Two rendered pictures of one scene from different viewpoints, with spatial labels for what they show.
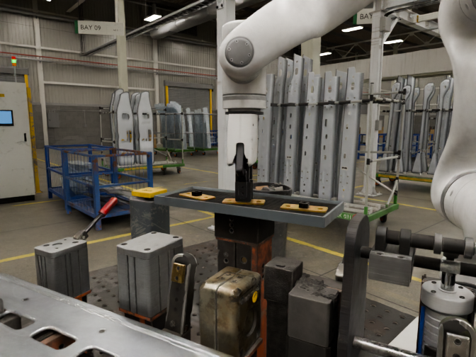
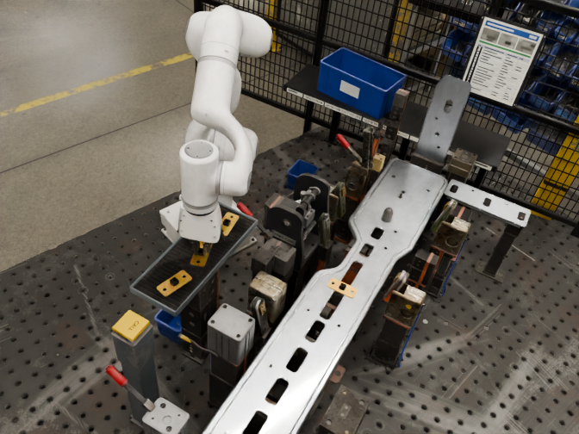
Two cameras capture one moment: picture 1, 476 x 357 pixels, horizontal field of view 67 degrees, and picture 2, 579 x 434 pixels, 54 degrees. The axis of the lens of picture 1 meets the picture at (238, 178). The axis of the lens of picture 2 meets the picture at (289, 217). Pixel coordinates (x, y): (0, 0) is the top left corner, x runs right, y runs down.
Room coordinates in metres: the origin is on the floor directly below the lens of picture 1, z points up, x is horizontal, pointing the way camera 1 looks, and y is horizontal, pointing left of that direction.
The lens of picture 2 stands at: (0.58, 0.95, 2.27)
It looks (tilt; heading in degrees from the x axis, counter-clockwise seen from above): 45 degrees down; 265
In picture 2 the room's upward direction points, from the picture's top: 8 degrees clockwise
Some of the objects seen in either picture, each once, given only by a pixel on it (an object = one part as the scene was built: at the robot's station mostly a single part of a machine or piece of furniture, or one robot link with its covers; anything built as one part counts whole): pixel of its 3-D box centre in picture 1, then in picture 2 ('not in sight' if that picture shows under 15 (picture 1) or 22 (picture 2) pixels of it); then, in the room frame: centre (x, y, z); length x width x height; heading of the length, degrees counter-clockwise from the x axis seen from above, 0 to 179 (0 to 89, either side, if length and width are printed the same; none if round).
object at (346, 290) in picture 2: not in sight; (342, 287); (0.31, -0.05, 1.01); 0.08 x 0.04 x 0.01; 151
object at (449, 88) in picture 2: not in sight; (441, 120); (-0.06, -0.68, 1.17); 0.12 x 0.01 x 0.34; 151
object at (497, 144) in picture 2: not in sight; (393, 114); (0.04, -0.93, 1.01); 0.90 x 0.22 x 0.03; 151
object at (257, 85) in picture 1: (244, 59); (201, 172); (0.70, -0.01, 1.44); 0.09 x 0.08 x 0.13; 175
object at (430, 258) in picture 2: not in sight; (416, 284); (0.03, -0.20, 0.84); 0.11 x 0.08 x 0.29; 151
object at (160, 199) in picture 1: (244, 202); (197, 253); (0.71, -0.01, 1.16); 0.37 x 0.14 x 0.02; 61
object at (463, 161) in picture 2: not in sight; (450, 193); (-0.17, -0.63, 0.88); 0.08 x 0.08 x 0.36; 61
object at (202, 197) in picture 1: (196, 194); (174, 282); (0.76, 0.09, 1.17); 0.08 x 0.04 x 0.01; 46
